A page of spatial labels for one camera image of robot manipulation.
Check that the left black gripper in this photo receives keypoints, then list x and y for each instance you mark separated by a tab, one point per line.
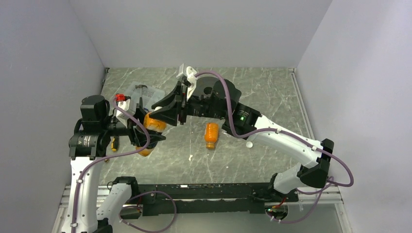
137	135

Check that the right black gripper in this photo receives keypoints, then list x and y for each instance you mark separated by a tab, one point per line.
169	114

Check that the large orange blue-label bottle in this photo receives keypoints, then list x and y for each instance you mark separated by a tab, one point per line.
155	129

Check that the small orange juice bottle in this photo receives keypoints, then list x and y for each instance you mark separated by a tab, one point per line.
211	135

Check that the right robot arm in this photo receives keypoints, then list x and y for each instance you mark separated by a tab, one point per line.
242	121

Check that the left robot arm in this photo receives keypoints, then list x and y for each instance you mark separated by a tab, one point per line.
93	133

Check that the clear plastic tray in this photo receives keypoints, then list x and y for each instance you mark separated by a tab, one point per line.
150	95

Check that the dark grey perforated spool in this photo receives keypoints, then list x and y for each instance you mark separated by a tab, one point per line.
205	85

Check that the small hammer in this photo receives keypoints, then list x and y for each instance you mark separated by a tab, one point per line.
141	87

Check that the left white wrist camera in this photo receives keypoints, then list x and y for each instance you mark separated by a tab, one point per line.
126	104

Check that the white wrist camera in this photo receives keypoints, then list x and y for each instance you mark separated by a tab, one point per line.
126	104
187	75

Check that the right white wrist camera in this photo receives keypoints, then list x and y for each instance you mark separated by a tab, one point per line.
187	75

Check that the black base frame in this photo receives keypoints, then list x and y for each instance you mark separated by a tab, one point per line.
158	199

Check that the aluminium rail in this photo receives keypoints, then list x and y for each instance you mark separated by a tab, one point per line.
329	196

